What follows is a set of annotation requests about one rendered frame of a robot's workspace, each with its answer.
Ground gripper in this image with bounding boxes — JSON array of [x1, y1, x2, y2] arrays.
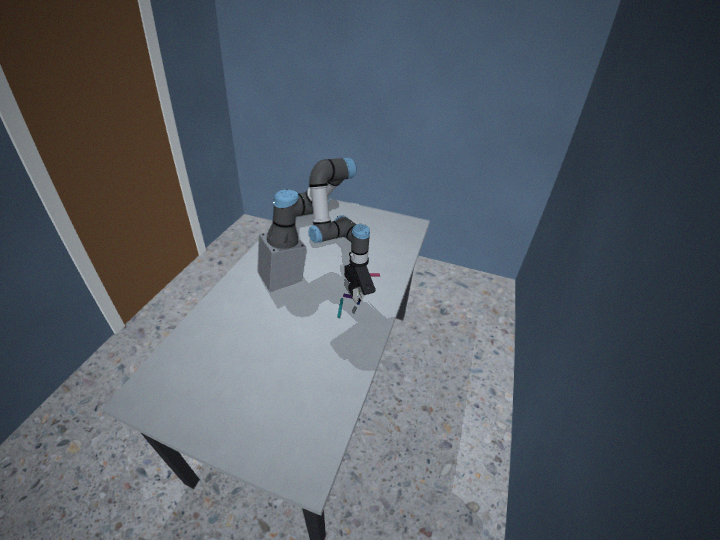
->
[[344, 252, 369, 304]]

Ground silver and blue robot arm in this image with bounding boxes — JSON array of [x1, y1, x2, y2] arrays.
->
[[267, 158, 376, 295]]

